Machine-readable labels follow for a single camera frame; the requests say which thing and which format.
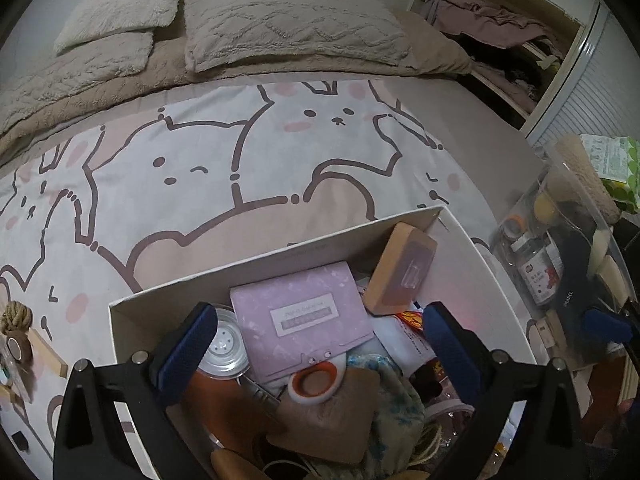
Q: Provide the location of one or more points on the silver metal tin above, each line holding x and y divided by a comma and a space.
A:
226, 357

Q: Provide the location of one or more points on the right quilted beige pillow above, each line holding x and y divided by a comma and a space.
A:
222, 32

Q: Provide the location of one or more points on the supplement bottle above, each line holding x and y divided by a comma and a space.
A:
535, 268

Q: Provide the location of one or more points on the long wooden block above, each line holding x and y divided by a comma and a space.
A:
58, 366

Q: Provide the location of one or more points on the clothes pile in closet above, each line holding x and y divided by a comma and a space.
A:
513, 56

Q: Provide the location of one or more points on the brown tape roll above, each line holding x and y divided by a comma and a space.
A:
19, 347

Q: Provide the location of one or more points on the purple card box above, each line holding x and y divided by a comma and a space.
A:
296, 320

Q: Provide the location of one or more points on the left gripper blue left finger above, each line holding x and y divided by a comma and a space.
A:
90, 442

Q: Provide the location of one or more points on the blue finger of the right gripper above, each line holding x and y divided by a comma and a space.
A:
607, 326

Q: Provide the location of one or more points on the clear plastic bin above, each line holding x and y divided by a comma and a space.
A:
584, 185

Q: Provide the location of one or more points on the small black box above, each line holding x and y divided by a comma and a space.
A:
20, 441

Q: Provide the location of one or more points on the small fluffy beige pillow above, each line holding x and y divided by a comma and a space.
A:
95, 19

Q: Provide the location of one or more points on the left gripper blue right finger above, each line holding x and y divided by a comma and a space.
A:
546, 443

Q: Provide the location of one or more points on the knotted rope ball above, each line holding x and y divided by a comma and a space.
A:
16, 317

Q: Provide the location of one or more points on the quilted beige pillow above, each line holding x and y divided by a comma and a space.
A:
75, 71
222, 32

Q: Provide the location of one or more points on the red packet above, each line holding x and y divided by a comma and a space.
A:
413, 319

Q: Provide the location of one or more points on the orange white scissors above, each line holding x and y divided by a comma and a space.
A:
310, 386

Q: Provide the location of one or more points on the left quilted beige pillow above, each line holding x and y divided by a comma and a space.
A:
75, 71

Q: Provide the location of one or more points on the beige folded blanket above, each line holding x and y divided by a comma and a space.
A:
69, 102

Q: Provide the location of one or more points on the cartoon bunny bedsheet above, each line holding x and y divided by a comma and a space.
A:
138, 200

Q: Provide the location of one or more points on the floral fabric pouch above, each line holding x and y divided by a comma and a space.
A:
397, 422

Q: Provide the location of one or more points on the white storage box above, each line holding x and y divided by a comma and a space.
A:
459, 277

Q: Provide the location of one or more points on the square carved cork coaster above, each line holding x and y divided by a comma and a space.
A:
400, 272

